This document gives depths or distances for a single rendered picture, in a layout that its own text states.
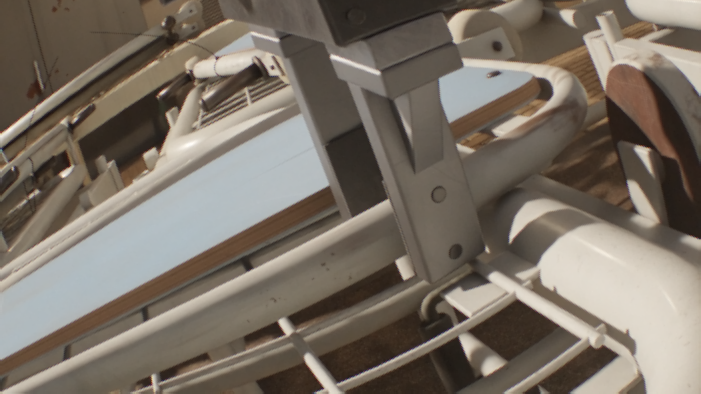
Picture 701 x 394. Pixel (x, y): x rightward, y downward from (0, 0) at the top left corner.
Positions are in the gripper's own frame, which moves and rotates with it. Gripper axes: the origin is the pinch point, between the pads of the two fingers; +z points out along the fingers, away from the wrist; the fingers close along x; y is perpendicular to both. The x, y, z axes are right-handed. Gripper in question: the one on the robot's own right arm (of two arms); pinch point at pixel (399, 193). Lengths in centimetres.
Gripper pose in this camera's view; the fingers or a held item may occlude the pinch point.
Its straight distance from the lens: 38.2
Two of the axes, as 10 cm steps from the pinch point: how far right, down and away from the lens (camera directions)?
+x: 4.0, 2.6, -8.8
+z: 3.3, 8.5, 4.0
